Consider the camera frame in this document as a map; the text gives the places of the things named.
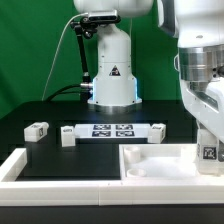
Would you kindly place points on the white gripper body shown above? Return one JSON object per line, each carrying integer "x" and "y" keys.
{"x": 207, "y": 107}

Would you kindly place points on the white square tabletop tray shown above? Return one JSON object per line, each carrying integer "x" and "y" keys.
{"x": 165, "y": 161}

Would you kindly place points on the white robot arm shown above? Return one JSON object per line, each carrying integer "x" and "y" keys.
{"x": 199, "y": 27}

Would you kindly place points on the white U-shaped obstacle fence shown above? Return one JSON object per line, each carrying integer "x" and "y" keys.
{"x": 202, "y": 190}

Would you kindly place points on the white marker base plate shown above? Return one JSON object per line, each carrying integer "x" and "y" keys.
{"x": 85, "y": 131}

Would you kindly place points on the grey depth camera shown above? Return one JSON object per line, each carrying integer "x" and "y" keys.
{"x": 110, "y": 16}

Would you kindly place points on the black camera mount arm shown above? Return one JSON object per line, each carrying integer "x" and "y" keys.
{"x": 81, "y": 33}

